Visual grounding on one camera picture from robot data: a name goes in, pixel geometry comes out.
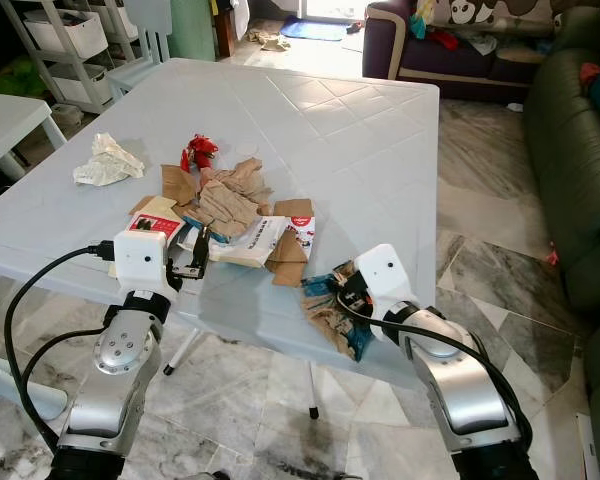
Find blue and brown wrapper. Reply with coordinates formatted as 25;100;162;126
301;262;377;363

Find white carton with red print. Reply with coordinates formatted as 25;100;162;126
128;196;193;241

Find torn brown cardboard flap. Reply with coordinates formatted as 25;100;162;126
264;198;317;290

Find flat white printed box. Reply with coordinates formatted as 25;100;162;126
208;214;317;270

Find brown crumpled paper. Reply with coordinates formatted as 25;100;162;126
196;157;277;242

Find small brown cardboard piece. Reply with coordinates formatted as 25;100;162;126
161;163;202;208

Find red crumpled wrapper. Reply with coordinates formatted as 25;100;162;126
181;133;220;174

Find white crumpled paper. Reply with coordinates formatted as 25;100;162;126
72;132;147;189

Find large white plastic table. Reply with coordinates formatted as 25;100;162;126
0;58;442;420

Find white plastic chair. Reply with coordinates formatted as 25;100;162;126
104;0;175;101

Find small white side table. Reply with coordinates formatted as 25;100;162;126
0;91;69;183

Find beige cloth on floor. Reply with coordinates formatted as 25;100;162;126
246;28;293;53

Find purple sofa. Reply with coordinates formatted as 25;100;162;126
361;0;583;83

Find white shelf rack with bins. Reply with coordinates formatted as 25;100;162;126
0;0;133;113

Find blue floor mat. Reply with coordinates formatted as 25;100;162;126
278;18;350;43

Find dark green sofa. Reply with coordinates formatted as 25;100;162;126
524;8;600;323

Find red cloth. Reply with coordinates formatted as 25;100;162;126
428;27;461;51

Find panda print cushion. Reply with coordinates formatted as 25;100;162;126
448;0;573;28

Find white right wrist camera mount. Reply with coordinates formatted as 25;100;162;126
355;245;417;311

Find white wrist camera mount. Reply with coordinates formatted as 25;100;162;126
355;245;417;311
112;232;168;297

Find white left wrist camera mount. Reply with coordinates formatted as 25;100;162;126
112;232;168;297

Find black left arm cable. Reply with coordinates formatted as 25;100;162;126
4;241;117;456

